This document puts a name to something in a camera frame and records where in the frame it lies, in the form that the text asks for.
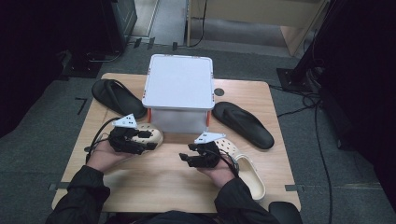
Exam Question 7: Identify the black angled floor tape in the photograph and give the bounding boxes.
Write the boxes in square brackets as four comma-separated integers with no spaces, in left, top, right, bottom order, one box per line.
[74,96,89,116]

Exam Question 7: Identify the person's right hand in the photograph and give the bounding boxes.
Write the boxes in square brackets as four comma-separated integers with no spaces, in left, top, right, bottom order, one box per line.
[196,154,238,189]

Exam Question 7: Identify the person's dark clothing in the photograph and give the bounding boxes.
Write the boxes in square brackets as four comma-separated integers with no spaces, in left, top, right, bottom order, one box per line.
[104,210,220,224]

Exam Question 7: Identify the person's left hand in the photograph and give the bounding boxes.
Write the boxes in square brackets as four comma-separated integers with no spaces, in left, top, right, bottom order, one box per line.
[86,139,138,174]

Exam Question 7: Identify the light wooden cabinet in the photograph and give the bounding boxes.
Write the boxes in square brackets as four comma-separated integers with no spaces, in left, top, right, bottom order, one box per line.
[186,0,331,58]

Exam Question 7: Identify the black stand with base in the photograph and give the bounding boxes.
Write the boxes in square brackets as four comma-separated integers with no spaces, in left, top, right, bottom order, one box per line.
[276,0,347,93]

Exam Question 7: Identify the dark curtain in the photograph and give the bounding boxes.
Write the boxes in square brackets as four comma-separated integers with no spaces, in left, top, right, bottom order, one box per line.
[312,0,396,216]
[0,0,106,139]

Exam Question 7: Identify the black floor cables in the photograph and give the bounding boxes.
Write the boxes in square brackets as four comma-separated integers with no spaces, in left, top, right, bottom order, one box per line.
[268,83,335,224]

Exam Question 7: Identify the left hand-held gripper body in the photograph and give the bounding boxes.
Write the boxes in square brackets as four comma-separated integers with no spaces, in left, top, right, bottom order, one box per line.
[107,113,148,156]

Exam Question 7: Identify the cream perforated clog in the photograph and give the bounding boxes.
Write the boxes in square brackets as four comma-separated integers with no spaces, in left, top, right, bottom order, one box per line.
[214,137,267,203]
[132,122,164,154]

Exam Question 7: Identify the white lidded storage box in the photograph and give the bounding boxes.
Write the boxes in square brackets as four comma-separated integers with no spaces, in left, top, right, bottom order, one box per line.
[141,53,217,135]

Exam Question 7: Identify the black hanging cable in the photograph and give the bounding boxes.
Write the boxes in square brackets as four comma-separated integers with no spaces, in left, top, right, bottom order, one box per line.
[187,0,209,49]

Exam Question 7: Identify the black flat stand base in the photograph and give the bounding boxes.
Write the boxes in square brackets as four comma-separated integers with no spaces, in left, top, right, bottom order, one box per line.
[61,50,123,79]

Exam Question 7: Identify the black cabinet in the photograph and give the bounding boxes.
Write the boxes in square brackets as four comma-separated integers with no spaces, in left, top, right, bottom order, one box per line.
[98,0,138,54]

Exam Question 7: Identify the black slipper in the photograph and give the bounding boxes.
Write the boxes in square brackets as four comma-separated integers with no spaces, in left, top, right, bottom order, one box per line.
[211,101,276,150]
[91,78,149,120]

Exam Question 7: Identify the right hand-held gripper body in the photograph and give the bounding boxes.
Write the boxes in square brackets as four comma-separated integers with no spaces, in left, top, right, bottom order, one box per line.
[193,131,227,170]

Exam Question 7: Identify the left hand-held gripper cable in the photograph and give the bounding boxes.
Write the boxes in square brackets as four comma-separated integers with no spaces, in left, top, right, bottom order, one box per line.
[85,117,123,164]

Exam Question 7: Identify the hand-held gripper cable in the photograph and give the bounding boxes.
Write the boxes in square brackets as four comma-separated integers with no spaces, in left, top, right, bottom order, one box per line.
[85,117,123,164]
[217,148,241,179]

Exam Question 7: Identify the right hand-held gripper cable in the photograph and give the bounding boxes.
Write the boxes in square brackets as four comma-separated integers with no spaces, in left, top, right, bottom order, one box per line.
[217,148,241,179]

